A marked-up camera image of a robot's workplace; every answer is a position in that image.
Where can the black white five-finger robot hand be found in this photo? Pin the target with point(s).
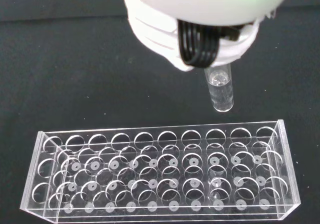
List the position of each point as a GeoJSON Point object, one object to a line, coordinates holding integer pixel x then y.
{"type": "Point", "coordinates": [200, 4]}

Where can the clear acrylic test tube rack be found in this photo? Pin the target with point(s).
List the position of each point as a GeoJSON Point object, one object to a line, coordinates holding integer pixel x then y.
{"type": "Point", "coordinates": [155, 159]}

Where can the black bench cloth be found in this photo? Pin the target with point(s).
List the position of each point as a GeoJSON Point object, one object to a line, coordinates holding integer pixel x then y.
{"type": "Point", "coordinates": [75, 71]}

